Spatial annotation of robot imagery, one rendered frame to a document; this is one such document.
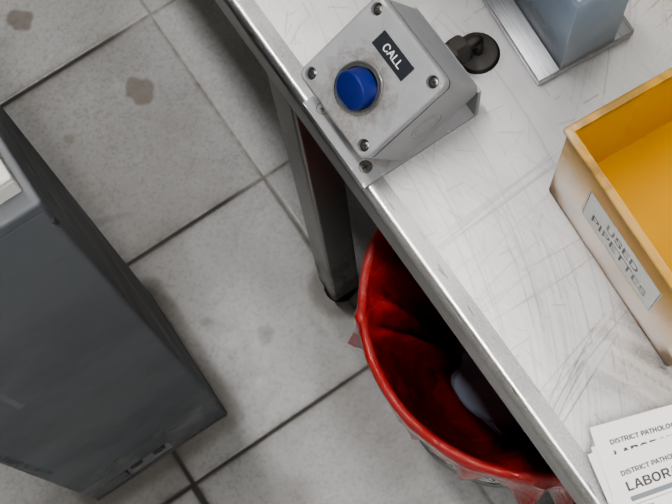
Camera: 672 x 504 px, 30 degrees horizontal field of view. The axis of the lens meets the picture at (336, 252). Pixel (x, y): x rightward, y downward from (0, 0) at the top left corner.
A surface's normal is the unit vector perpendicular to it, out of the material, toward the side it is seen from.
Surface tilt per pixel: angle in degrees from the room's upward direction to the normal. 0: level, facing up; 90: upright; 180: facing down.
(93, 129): 0
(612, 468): 0
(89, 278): 90
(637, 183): 0
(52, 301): 90
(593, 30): 90
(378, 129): 30
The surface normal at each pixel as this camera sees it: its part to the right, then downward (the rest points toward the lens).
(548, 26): -0.88, 0.47
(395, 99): -0.46, 0.04
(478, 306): -0.05, -0.28
